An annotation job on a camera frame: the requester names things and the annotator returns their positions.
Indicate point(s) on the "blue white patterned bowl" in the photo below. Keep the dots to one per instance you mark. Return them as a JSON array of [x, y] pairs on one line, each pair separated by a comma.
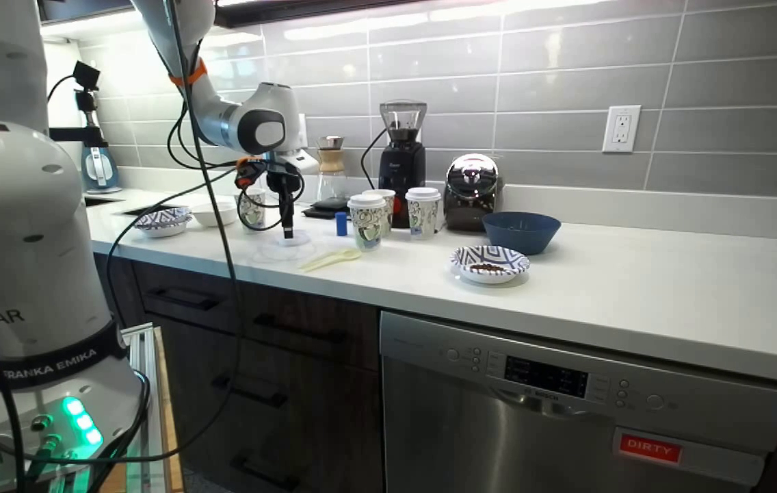
[[162, 223]]

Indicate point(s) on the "red dirty magnet sign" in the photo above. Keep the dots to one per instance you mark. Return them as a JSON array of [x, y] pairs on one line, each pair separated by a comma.
[[650, 446]]

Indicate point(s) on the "black coffee scale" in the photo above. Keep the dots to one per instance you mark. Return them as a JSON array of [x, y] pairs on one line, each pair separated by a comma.
[[323, 211]]

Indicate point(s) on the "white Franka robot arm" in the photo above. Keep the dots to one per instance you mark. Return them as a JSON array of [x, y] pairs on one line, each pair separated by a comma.
[[24, 235]]

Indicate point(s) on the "blue white patterned plate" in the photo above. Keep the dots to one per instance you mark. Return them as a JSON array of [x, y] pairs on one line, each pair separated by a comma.
[[488, 263]]

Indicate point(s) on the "dark wood base cabinet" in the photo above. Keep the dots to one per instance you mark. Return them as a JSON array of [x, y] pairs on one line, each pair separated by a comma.
[[297, 401]]

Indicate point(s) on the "pale chopstick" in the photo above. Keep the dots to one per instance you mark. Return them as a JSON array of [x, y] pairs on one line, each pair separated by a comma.
[[336, 255], [336, 263]]

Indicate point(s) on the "round chrome black appliance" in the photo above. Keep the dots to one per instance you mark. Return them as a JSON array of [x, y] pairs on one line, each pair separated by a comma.
[[471, 192]]

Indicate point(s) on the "dark upper cabinet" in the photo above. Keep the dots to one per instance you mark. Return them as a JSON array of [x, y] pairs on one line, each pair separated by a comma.
[[270, 9]]

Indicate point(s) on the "white wall outlet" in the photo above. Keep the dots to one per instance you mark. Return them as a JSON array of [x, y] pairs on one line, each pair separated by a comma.
[[622, 126]]

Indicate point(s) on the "black coffee grinder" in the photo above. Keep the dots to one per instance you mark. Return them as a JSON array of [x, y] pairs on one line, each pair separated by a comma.
[[404, 159]]

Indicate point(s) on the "glass pour-over coffee carafe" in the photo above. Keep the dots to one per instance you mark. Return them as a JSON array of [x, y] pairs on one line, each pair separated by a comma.
[[332, 179]]

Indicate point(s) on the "dark blue bowl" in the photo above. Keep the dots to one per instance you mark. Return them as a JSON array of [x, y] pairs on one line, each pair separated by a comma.
[[522, 233]]

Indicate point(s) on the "patterned paper cup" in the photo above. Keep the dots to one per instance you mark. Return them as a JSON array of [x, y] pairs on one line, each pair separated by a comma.
[[370, 223], [252, 213], [423, 213]]

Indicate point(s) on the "black camera on mount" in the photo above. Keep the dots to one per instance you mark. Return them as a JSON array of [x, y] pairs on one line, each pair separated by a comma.
[[85, 77]]

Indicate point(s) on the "clear glass kettle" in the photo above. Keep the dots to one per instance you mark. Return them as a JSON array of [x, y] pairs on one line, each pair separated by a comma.
[[100, 166]]

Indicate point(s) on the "small blue bottle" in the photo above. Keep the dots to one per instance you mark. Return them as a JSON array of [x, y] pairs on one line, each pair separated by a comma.
[[341, 224]]

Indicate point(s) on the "stainless steel dishwasher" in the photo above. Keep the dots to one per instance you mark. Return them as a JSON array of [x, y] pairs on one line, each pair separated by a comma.
[[542, 420]]

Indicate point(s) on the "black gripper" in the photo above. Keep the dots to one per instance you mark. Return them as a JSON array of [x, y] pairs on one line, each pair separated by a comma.
[[284, 177]]

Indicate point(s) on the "white plastic cup lid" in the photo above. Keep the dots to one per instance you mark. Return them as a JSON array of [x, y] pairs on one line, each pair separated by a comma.
[[291, 242]]

